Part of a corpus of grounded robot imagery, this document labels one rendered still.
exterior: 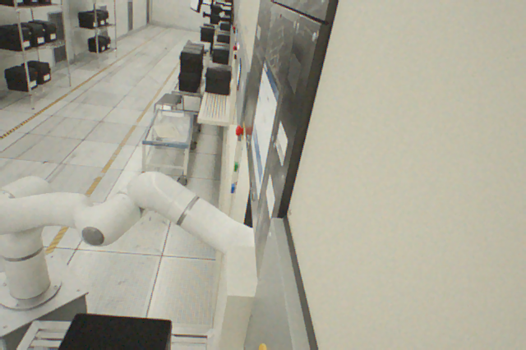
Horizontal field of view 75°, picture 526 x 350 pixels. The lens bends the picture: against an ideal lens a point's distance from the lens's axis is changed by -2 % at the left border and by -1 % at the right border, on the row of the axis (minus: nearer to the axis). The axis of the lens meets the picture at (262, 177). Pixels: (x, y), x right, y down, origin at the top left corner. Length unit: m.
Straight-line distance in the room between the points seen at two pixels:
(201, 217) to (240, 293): 0.32
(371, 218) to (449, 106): 0.09
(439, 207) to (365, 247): 0.08
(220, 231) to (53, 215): 0.50
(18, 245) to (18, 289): 0.19
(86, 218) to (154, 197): 0.19
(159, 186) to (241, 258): 0.33
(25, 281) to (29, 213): 0.33
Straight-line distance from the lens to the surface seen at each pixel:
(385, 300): 0.22
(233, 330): 0.63
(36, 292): 1.47
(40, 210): 1.14
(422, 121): 0.20
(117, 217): 0.96
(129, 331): 1.19
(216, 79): 3.63
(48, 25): 5.98
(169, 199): 0.86
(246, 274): 0.60
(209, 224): 0.85
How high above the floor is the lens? 1.82
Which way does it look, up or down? 28 degrees down
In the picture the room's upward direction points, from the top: 11 degrees clockwise
